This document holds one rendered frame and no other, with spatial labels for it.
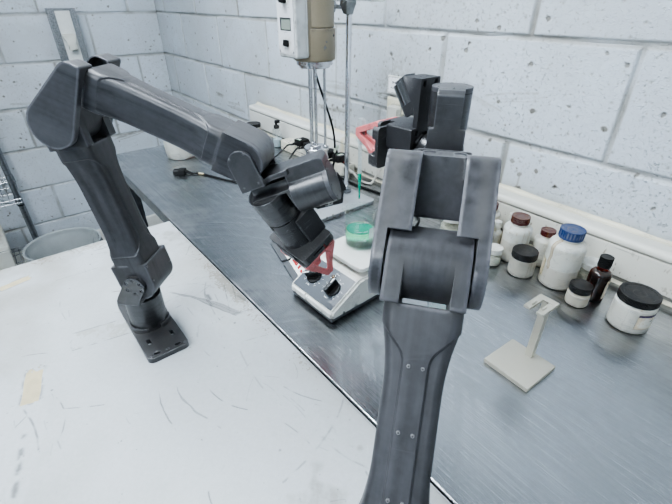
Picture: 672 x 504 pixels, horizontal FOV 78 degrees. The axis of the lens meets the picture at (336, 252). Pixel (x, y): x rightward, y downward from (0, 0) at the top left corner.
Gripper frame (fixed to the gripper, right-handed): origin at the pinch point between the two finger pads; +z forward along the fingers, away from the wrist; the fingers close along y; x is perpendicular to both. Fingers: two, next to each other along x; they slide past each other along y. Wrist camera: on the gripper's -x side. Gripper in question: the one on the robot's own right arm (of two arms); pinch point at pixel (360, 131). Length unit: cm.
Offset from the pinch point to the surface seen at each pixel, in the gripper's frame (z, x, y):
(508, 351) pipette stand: -33.4, 31.2, -4.3
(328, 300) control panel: -5.5, 28.3, 12.4
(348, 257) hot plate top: -2.7, 23.1, 4.9
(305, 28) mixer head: 31.3, -14.8, -11.8
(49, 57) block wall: 238, 6, 9
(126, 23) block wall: 237, -10, -35
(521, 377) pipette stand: -37.7, 31.3, -0.7
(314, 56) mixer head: 30.9, -9.0, -14.0
